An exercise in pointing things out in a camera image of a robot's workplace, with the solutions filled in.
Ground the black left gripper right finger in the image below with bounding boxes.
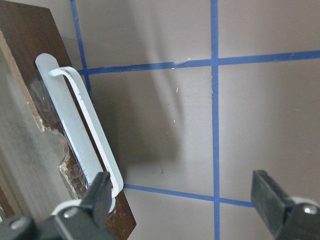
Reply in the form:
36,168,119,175
250,170,295,238

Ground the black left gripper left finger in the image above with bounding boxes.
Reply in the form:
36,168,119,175
79,171,112,228

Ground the dark wooden drawer white handle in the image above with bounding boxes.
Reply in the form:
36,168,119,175
0,0,136,240

